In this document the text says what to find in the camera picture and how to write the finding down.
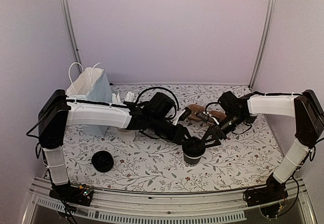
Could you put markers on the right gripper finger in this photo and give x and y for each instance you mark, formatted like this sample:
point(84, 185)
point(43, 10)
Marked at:
point(207, 137)
point(210, 143)

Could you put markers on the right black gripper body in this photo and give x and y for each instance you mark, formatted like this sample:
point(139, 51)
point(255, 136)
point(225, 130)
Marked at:
point(221, 134)

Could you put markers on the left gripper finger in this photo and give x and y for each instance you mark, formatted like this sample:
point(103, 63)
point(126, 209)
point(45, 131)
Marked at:
point(187, 144)
point(193, 136)

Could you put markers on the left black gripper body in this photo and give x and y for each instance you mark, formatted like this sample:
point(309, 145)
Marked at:
point(176, 137)

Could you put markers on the single black cup lid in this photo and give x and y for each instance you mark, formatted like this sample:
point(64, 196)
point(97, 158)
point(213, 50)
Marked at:
point(195, 150)

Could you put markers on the single black paper cup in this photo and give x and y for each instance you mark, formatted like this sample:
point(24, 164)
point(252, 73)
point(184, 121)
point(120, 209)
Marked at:
point(191, 160)

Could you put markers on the stack of black lids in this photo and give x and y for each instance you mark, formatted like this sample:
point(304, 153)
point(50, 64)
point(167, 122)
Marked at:
point(102, 161)

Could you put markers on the stack of paper cups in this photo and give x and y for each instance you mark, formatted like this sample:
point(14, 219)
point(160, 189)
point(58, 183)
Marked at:
point(250, 120)

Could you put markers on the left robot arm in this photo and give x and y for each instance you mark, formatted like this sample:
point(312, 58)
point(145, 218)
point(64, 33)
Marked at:
point(160, 114)

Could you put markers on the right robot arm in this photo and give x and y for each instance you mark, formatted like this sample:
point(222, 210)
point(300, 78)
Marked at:
point(303, 107)

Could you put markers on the floral table mat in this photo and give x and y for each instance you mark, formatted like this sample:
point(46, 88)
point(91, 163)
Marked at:
point(144, 163)

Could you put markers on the brown cardboard cup carrier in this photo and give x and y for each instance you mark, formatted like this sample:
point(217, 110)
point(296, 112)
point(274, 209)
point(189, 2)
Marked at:
point(195, 107)

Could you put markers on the white cup holding straws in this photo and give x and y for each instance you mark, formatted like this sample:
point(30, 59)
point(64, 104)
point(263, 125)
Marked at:
point(122, 130)

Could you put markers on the bundle of wrapped straws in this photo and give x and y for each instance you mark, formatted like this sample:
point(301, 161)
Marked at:
point(130, 97)

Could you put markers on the light blue paper bag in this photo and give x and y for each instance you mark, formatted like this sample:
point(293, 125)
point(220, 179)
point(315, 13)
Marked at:
point(92, 85)

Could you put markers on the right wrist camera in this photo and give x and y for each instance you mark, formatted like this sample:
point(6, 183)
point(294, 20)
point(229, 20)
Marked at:
point(207, 118)

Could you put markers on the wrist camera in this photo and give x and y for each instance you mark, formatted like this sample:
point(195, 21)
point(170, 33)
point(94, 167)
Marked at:
point(207, 118)
point(182, 115)

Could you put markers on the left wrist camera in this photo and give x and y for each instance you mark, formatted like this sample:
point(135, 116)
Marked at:
point(182, 115)

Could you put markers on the front aluminium rail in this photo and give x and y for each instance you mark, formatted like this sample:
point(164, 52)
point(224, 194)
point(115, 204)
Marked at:
point(127, 207)

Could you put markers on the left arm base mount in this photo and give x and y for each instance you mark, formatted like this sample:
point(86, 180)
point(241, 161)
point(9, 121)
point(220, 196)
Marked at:
point(81, 195)

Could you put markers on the right aluminium frame post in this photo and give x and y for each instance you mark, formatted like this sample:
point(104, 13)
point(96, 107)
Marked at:
point(263, 41)

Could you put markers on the aluminium frame post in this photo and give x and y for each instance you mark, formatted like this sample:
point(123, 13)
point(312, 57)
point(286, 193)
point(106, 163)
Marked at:
point(263, 41)
point(70, 30)

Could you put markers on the left aluminium frame post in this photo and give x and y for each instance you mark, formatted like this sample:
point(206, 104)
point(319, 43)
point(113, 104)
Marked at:
point(70, 30)

